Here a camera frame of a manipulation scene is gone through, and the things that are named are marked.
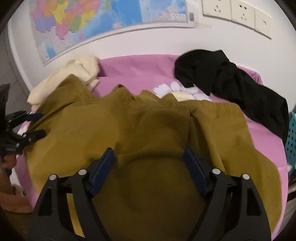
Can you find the olive brown large jacket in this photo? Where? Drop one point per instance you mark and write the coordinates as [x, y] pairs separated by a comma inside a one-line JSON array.
[[148, 148]]

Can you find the white wall socket panel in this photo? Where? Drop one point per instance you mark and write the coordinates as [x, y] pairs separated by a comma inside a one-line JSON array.
[[239, 12]]

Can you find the blue plastic storage basket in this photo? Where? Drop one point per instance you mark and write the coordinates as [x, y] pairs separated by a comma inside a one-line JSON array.
[[290, 147]]

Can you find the colourful wall map poster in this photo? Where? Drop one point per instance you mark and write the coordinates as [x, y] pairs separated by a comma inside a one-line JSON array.
[[58, 26]]

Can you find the person's left hand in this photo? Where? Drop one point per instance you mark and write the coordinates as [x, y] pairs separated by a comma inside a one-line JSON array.
[[9, 162]]

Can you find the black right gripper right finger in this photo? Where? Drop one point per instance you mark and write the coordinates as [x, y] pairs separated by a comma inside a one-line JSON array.
[[233, 207]]

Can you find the grey wardrobe door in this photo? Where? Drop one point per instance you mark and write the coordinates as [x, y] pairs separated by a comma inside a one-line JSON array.
[[18, 92]]

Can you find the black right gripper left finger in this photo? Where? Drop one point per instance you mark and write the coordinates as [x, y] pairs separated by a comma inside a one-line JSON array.
[[64, 209]]

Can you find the black garment on bed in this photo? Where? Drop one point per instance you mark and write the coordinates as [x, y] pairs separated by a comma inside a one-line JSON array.
[[213, 73]]

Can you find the cream pillow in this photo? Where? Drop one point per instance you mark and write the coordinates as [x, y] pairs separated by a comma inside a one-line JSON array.
[[85, 68]]

